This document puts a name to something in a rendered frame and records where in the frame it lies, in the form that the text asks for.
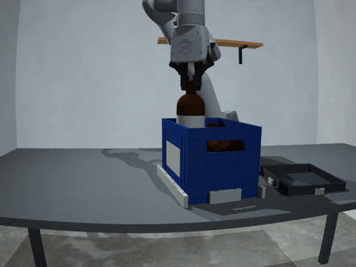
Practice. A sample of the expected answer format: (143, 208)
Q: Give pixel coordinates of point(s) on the brown glass bottle with white label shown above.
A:
(190, 109)

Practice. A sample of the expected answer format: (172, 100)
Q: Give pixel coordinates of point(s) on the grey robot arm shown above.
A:
(188, 12)

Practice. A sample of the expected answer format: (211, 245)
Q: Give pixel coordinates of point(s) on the blue plastic crate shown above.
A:
(185, 158)

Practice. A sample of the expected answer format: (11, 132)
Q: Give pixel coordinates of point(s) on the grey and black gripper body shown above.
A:
(189, 44)

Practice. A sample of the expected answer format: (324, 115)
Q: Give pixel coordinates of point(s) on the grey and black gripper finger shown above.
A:
(182, 72)
(199, 71)

